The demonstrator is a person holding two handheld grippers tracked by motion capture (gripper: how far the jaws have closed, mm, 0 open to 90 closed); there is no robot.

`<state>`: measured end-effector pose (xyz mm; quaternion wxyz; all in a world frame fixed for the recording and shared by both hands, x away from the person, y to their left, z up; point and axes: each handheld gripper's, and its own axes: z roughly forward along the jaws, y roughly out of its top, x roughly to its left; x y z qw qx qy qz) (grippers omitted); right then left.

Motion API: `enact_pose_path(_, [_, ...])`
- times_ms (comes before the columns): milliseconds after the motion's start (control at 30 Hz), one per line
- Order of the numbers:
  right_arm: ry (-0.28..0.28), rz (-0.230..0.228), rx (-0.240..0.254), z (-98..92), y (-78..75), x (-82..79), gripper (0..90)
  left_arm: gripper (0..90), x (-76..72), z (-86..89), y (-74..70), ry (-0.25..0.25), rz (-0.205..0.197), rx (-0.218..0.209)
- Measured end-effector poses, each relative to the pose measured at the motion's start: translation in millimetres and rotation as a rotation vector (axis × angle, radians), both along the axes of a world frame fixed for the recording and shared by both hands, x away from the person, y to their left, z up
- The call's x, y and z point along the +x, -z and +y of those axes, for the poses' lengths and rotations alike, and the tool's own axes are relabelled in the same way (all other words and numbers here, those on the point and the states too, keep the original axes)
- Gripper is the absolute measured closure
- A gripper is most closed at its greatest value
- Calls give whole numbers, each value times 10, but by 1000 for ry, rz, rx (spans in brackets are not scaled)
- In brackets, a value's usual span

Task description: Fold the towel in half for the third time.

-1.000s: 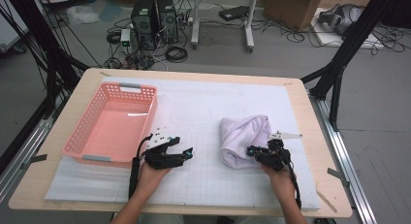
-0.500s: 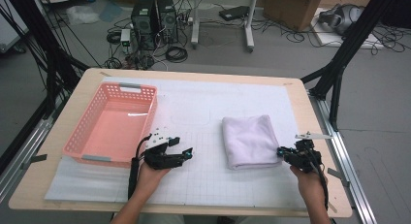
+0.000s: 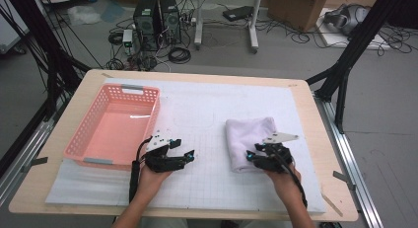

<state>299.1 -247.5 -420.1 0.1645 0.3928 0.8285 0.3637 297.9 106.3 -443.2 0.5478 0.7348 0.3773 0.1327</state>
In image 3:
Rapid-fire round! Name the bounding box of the person's right hand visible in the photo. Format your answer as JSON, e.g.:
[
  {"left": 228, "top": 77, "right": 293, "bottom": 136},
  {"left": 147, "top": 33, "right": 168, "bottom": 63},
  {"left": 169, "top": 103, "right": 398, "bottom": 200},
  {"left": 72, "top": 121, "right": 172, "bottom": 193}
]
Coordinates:
[{"left": 265, "top": 165, "right": 302, "bottom": 202}]

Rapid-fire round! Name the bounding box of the grey metal bracket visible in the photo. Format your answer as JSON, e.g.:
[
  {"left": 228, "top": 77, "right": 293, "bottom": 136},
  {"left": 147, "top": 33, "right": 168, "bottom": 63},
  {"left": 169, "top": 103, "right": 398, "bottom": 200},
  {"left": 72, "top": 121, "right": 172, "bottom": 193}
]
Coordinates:
[
  {"left": 332, "top": 170, "right": 357, "bottom": 191},
  {"left": 21, "top": 156, "right": 49, "bottom": 174}
]

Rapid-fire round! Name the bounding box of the person's left hand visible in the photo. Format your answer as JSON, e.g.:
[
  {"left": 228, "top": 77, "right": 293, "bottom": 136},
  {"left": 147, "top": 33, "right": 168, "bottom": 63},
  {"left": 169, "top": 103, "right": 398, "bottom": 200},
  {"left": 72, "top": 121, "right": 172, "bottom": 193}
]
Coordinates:
[{"left": 137, "top": 167, "right": 174, "bottom": 202}]

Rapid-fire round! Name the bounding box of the black flat device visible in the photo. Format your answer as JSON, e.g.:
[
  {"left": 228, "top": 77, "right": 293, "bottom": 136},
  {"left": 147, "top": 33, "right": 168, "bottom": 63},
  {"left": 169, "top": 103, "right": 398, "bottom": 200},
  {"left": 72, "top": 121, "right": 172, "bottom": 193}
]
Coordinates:
[{"left": 222, "top": 5, "right": 254, "bottom": 23}]

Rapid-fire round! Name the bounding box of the blue sheet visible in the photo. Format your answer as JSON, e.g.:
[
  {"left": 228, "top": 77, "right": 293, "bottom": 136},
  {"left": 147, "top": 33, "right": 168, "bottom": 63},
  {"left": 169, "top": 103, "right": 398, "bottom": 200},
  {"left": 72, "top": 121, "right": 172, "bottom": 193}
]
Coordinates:
[{"left": 100, "top": 0, "right": 126, "bottom": 24}]

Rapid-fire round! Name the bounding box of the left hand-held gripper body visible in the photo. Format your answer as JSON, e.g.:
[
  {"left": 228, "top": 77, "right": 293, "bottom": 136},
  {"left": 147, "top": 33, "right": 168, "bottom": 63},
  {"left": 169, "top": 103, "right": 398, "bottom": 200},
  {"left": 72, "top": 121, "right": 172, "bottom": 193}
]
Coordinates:
[{"left": 143, "top": 130, "right": 187, "bottom": 174}]

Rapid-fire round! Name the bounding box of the white-legged desk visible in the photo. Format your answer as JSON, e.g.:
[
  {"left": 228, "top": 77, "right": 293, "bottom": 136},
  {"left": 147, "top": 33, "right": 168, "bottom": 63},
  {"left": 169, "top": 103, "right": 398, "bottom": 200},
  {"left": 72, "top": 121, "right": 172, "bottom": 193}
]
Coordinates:
[{"left": 193, "top": 0, "right": 264, "bottom": 54}]

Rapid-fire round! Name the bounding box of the pink plastic basket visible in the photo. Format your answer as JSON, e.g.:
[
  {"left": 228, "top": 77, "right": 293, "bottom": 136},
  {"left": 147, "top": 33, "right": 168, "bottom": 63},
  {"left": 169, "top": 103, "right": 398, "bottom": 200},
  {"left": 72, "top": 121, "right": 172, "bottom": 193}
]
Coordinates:
[{"left": 63, "top": 83, "right": 162, "bottom": 172}]

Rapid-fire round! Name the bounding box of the white power adapter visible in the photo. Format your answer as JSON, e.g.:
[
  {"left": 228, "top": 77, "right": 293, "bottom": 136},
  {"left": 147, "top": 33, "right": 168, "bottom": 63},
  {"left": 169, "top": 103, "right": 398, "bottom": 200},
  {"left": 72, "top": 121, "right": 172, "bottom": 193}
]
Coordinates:
[{"left": 121, "top": 29, "right": 134, "bottom": 55}]

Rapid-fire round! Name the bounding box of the lilac printed towel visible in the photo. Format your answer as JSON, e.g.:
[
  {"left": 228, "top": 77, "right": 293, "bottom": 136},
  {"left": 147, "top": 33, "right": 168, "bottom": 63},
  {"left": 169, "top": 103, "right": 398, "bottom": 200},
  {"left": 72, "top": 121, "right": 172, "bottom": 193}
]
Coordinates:
[{"left": 225, "top": 116, "right": 279, "bottom": 174}]

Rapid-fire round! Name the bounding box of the open cardboard box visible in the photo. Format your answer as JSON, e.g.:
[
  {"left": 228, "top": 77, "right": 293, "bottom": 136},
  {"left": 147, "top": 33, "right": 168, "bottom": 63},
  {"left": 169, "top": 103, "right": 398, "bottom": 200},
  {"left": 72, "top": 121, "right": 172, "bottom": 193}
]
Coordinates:
[{"left": 267, "top": 0, "right": 329, "bottom": 33}]

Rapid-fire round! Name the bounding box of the thin wooden stick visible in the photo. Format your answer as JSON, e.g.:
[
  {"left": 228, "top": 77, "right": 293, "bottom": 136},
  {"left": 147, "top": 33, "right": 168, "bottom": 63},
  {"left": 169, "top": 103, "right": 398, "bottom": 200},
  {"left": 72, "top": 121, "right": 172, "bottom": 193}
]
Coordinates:
[{"left": 320, "top": 191, "right": 344, "bottom": 218}]

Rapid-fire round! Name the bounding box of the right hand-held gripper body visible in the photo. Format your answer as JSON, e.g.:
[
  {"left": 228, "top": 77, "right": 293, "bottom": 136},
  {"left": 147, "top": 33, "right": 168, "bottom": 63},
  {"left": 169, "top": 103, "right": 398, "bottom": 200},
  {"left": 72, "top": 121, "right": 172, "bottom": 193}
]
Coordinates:
[{"left": 254, "top": 131, "right": 300, "bottom": 174}]

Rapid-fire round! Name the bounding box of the black sleeved cable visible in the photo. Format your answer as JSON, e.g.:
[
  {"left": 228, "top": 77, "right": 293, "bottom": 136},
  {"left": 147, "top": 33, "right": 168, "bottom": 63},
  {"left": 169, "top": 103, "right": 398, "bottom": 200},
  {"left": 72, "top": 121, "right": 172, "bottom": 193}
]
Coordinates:
[
  {"left": 275, "top": 148, "right": 309, "bottom": 209},
  {"left": 128, "top": 135, "right": 154, "bottom": 202}
]

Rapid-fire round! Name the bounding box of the coil of black cable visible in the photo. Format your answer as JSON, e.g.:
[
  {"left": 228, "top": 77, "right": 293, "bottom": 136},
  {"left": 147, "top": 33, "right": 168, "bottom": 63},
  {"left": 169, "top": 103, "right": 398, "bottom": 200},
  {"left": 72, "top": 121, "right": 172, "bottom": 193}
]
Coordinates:
[{"left": 168, "top": 46, "right": 192, "bottom": 65}]

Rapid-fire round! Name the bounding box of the white foam mat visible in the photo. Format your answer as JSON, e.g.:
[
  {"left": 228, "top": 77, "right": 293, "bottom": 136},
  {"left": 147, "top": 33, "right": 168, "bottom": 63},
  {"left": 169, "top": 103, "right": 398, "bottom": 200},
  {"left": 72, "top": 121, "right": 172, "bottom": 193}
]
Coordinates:
[{"left": 44, "top": 77, "right": 328, "bottom": 213}]

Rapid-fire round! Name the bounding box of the tangle of black floor cables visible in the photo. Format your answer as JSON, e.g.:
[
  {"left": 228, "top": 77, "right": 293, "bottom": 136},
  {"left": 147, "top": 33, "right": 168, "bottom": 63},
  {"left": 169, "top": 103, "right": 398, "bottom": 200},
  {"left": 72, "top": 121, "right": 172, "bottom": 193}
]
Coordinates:
[{"left": 255, "top": 19, "right": 418, "bottom": 58}]

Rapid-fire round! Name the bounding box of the aluminium rail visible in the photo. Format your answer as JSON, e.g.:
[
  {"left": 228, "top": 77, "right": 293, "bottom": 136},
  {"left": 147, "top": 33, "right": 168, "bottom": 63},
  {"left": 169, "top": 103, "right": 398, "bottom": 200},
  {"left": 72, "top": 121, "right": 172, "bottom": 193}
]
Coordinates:
[
  {"left": 313, "top": 93, "right": 383, "bottom": 228},
  {"left": 0, "top": 99, "right": 67, "bottom": 206}
]

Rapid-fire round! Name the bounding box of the white floor board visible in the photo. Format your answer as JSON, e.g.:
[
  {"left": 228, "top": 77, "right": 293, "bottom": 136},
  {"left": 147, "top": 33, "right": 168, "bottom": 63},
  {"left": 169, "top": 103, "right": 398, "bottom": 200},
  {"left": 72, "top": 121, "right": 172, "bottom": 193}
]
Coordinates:
[{"left": 315, "top": 7, "right": 392, "bottom": 51}]

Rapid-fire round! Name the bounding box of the black computer tower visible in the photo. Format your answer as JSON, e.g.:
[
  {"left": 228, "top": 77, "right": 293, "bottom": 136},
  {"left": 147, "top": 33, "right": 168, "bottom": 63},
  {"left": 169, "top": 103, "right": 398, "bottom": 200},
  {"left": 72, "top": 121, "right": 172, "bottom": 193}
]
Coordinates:
[
  {"left": 159, "top": 0, "right": 182, "bottom": 44},
  {"left": 132, "top": 0, "right": 162, "bottom": 52}
]

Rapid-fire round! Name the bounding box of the grey backpack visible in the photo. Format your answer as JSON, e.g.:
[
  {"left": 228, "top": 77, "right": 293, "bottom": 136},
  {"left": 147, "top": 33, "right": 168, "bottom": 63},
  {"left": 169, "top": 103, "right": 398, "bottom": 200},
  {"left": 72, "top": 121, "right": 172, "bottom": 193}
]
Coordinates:
[{"left": 323, "top": 3, "right": 371, "bottom": 37}]

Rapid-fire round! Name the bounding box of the clear plastic bag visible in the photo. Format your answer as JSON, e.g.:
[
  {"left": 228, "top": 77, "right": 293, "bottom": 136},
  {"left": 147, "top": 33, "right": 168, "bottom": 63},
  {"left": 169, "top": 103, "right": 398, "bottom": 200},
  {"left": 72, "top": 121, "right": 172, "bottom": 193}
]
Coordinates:
[{"left": 67, "top": 4, "right": 102, "bottom": 26}]

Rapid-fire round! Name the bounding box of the black frame post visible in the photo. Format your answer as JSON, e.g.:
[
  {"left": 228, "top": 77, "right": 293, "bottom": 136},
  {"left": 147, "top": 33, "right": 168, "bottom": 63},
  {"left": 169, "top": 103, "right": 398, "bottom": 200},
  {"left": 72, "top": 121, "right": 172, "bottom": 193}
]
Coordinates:
[
  {"left": 0, "top": 0, "right": 93, "bottom": 180},
  {"left": 305, "top": 0, "right": 407, "bottom": 135}
]

